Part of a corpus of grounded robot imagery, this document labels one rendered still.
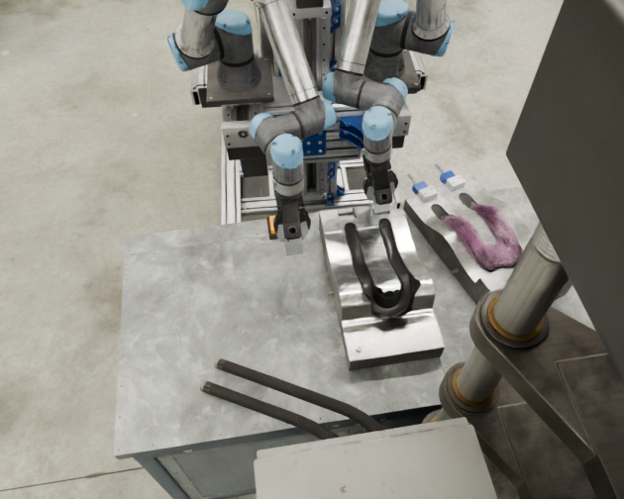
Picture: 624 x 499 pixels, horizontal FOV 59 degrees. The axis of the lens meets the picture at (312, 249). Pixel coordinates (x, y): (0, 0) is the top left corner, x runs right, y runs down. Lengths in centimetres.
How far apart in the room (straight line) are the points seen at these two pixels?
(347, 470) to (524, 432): 37
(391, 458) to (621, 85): 53
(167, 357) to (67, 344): 114
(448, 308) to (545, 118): 119
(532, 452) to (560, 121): 64
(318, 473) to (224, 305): 97
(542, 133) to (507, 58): 352
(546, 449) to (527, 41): 352
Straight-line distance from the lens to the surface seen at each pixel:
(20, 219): 324
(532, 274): 69
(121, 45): 422
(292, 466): 77
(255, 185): 274
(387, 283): 153
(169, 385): 158
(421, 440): 79
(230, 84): 192
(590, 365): 82
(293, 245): 157
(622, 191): 46
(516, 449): 102
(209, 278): 172
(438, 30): 181
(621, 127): 45
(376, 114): 143
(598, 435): 79
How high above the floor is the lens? 222
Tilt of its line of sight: 54 degrees down
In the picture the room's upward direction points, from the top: 1 degrees counter-clockwise
